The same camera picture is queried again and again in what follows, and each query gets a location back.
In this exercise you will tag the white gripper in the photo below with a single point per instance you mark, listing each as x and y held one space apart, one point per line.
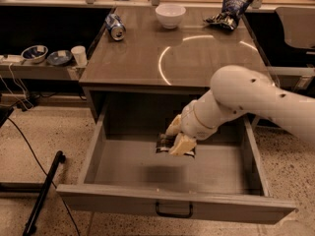
191 121

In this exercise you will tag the black rxbar chocolate wrapper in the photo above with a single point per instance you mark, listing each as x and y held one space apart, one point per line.
164 143

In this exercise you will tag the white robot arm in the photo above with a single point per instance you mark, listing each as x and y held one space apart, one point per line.
235 91

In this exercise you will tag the grey wooden counter cabinet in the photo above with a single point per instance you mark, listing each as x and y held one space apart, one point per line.
155 71

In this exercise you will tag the open grey wooden drawer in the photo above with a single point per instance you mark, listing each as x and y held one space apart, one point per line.
224 180

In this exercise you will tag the white bowl on counter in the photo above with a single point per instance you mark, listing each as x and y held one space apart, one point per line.
170 15

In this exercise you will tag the blue soda can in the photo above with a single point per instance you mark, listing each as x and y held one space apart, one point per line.
115 27

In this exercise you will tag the white paper cup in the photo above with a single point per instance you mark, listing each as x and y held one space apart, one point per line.
79 53

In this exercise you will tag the blue black chip bag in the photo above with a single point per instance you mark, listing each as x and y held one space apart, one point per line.
229 16

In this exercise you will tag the blue plate on shelf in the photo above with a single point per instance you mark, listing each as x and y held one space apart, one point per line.
59 58

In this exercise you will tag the grey chair back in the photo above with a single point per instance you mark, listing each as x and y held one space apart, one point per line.
298 26

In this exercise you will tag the grey side shelf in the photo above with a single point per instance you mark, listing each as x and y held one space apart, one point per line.
41 71

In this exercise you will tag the black floor stand bar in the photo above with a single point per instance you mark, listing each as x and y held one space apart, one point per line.
30 227

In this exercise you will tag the black drawer handle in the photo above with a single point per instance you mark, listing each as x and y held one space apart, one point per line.
174 210

